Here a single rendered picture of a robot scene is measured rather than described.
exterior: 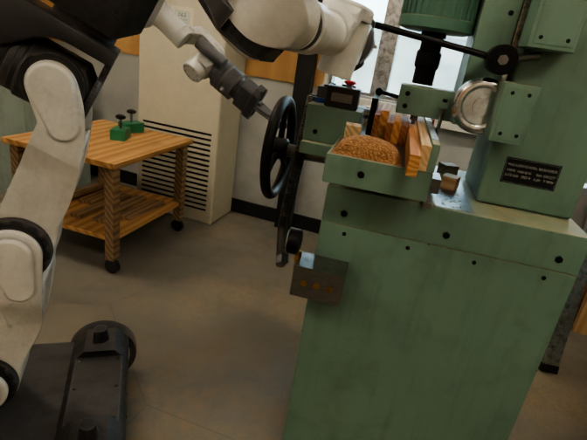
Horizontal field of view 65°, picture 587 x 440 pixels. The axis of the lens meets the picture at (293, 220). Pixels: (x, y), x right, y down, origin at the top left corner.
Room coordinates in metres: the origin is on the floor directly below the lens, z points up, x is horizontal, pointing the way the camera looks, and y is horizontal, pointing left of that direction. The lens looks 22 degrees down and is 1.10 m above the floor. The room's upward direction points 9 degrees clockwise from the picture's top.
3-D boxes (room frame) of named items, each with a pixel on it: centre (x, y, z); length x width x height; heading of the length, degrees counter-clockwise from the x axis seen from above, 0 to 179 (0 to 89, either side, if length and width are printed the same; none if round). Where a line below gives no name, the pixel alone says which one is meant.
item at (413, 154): (1.14, -0.25, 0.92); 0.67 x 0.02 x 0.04; 170
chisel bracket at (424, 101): (1.20, -0.28, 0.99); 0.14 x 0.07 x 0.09; 80
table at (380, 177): (1.18, -0.15, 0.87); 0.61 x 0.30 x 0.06; 170
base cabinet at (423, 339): (1.18, -0.38, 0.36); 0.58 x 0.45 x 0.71; 80
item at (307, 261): (0.97, -0.08, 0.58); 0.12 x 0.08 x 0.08; 80
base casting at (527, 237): (1.18, -0.39, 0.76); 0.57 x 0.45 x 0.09; 80
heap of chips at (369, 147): (0.93, -0.13, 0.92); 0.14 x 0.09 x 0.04; 80
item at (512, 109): (1.02, -0.42, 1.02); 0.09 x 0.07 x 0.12; 170
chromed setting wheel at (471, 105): (1.06, -0.37, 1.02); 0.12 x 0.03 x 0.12; 80
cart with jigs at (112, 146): (2.13, 0.95, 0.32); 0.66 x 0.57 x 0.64; 166
